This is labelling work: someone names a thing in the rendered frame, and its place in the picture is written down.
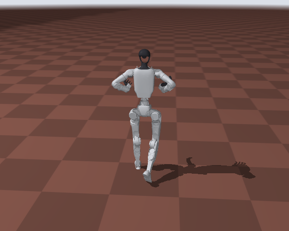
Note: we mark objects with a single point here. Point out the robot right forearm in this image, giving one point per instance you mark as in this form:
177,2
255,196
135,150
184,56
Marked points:
164,89

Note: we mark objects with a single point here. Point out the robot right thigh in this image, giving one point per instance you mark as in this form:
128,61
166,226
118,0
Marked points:
156,126

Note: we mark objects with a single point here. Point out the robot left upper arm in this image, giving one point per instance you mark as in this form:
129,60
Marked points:
123,77

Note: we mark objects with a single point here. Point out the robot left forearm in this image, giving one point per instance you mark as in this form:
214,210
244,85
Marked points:
124,88

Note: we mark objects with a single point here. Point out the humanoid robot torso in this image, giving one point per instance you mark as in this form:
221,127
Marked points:
144,86

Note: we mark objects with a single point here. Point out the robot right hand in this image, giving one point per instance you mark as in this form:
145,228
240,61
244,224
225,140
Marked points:
164,84

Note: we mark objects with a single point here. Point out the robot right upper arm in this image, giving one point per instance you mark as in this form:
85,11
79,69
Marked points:
159,74

